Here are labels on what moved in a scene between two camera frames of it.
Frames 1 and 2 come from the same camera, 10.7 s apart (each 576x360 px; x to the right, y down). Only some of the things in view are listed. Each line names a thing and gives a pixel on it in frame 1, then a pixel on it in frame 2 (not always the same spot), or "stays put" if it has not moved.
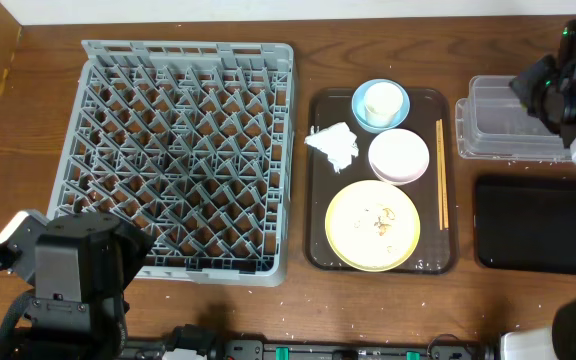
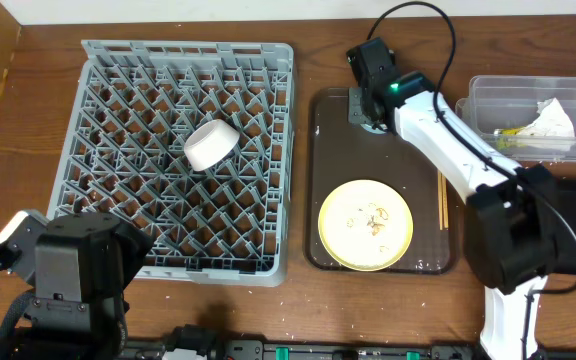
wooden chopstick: (445, 202) stays put
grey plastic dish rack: (193, 142) stays put
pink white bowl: (398, 157) to (208, 143)
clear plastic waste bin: (492, 123) stays put
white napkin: (337, 141) to (551, 128)
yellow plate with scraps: (372, 226) stays put
